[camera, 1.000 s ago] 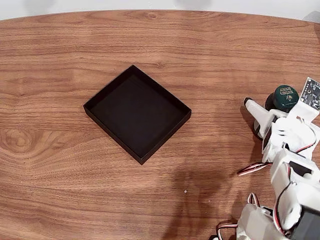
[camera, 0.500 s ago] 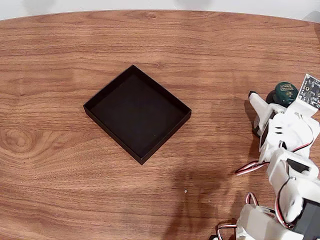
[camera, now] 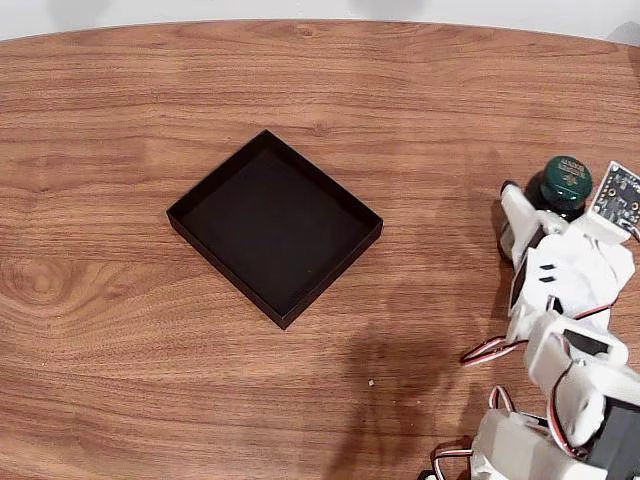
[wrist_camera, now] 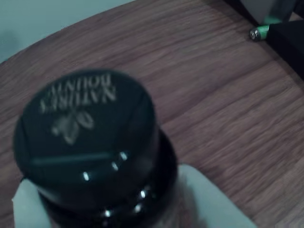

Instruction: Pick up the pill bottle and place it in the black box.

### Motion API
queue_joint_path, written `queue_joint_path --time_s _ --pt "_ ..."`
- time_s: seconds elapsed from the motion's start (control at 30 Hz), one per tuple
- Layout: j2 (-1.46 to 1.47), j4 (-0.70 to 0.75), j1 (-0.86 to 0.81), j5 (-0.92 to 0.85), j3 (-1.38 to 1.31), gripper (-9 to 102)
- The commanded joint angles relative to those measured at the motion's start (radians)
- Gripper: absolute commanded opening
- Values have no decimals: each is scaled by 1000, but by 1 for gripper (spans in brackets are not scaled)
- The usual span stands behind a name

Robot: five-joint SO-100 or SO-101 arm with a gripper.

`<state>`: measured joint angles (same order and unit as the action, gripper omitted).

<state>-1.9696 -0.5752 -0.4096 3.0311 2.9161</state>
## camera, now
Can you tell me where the dark green pill bottle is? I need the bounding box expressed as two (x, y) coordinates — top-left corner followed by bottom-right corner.
(498, 155), (595, 262)

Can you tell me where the black shallow open box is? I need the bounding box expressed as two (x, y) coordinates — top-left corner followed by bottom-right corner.
(165, 128), (386, 332)

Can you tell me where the bare camera circuit board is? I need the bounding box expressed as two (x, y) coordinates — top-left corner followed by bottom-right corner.
(583, 160), (640, 246)

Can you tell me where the red white black servo cable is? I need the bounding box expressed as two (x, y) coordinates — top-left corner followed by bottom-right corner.
(419, 443), (474, 480)
(461, 336), (532, 367)
(488, 384), (522, 417)

